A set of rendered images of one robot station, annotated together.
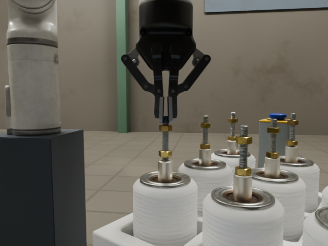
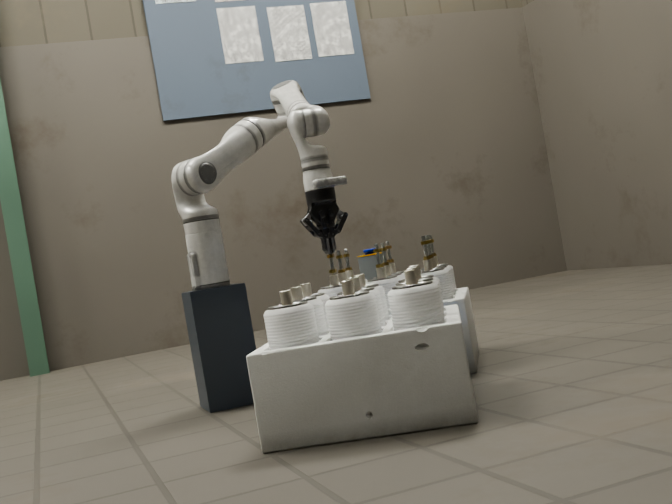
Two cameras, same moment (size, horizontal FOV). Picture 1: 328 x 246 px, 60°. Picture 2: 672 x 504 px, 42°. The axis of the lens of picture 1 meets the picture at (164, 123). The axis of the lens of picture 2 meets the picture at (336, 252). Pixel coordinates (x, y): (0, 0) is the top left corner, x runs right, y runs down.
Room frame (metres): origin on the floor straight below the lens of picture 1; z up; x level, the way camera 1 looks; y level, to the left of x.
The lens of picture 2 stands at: (-1.53, 0.98, 0.33)
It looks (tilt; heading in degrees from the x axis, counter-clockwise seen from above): 0 degrees down; 333
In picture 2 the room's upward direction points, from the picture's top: 10 degrees counter-clockwise
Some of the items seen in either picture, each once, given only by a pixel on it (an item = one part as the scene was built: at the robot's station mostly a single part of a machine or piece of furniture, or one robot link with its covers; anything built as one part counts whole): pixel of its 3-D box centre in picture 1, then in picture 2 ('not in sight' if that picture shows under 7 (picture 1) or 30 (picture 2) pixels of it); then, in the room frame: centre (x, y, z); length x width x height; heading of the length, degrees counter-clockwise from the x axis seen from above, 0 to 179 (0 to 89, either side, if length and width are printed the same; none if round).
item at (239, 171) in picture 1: (242, 170); not in sight; (0.34, -0.10, 0.29); 0.02 x 0.02 x 0.01; 63
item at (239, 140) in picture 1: (243, 139); not in sight; (0.34, -0.10, 0.32); 0.02 x 0.02 x 0.01; 63
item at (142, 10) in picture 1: (165, 37); (322, 205); (0.41, 0.00, 0.46); 0.08 x 0.08 x 0.09
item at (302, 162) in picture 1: (291, 161); not in sight; (0.53, -0.24, 0.25); 0.08 x 0.08 x 0.01
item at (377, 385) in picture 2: not in sight; (369, 371); (-0.01, 0.17, 0.09); 0.39 x 0.39 x 0.18; 56
